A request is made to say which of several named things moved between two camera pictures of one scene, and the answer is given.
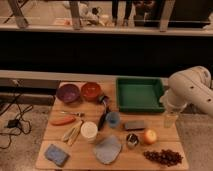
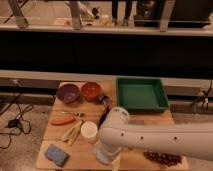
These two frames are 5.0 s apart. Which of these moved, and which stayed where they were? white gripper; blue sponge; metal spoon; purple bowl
Moved: white gripper
Stayed: metal spoon; purple bowl; blue sponge
